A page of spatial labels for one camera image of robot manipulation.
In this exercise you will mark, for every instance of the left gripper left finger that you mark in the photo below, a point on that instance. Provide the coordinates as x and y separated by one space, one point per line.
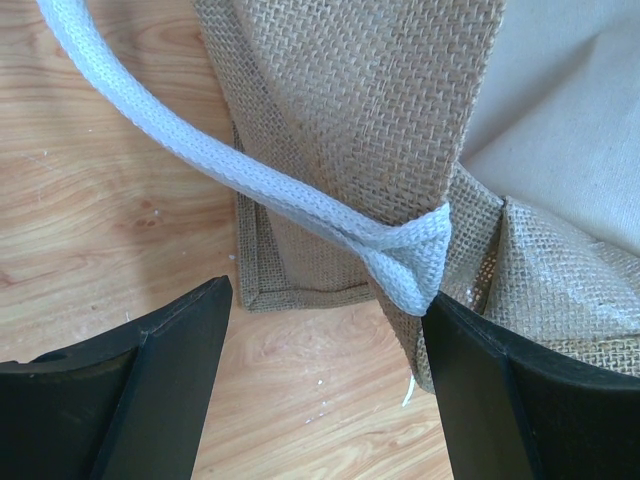
129 403

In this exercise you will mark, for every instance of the burlap canvas bag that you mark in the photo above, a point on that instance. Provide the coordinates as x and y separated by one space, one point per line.
396 149

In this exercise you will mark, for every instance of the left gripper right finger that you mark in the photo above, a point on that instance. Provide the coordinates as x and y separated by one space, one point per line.
513 409

